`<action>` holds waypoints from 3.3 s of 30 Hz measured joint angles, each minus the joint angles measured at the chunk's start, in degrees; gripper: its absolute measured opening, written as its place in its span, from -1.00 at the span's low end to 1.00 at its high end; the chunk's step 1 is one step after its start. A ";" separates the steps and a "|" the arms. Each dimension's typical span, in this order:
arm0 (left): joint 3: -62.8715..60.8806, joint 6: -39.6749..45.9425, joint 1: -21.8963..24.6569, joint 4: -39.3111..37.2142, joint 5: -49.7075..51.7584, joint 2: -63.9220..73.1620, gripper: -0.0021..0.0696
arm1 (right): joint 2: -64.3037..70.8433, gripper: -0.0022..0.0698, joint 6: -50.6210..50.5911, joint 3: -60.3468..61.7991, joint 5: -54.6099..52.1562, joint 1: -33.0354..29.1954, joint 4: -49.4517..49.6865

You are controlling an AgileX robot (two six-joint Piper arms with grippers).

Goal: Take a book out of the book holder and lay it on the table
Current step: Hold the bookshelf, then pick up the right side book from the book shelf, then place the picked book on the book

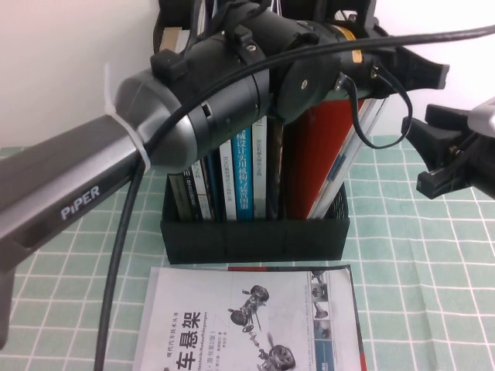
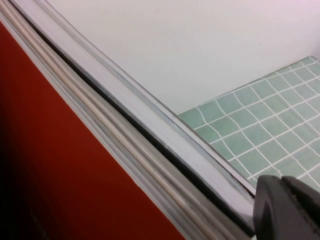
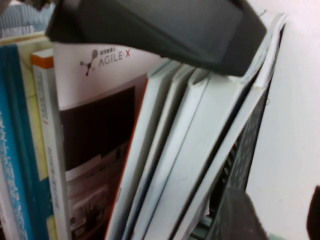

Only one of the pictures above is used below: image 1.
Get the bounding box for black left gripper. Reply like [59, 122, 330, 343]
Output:
[362, 22, 450, 98]

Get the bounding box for blue cover magazine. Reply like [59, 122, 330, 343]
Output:
[191, 0, 226, 222]

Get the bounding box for dark grey spine book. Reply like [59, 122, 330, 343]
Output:
[169, 173, 194, 222]

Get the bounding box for blue spine mechanical design book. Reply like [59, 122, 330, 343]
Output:
[234, 129, 256, 222]

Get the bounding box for green checked tablecloth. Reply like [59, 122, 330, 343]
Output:
[0, 133, 495, 371]

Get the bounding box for white car suspension book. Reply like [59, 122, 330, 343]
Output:
[133, 264, 370, 371]

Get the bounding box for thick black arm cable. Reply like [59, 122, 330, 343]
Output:
[94, 22, 495, 371]

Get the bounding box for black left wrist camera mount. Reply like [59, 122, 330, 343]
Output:
[315, 0, 378, 39]

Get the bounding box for white zip tie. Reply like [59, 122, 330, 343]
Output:
[103, 63, 152, 171]

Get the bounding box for red cover magazine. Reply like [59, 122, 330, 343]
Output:
[285, 98, 367, 220]

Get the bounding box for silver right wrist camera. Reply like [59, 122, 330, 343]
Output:
[466, 96, 495, 137]

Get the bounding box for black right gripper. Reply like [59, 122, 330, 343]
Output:
[401, 104, 495, 199]

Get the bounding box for thin black camera cable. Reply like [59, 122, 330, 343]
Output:
[336, 71, 414, 150]

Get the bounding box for black mesh book holder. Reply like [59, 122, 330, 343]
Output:
[154, 0, 352, 266]

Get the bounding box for black spine robot book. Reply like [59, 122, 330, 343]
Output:
[181, 168, 205, 222]

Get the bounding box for grey spine thin book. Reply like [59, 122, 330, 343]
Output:
[191, 160, 213, 220]

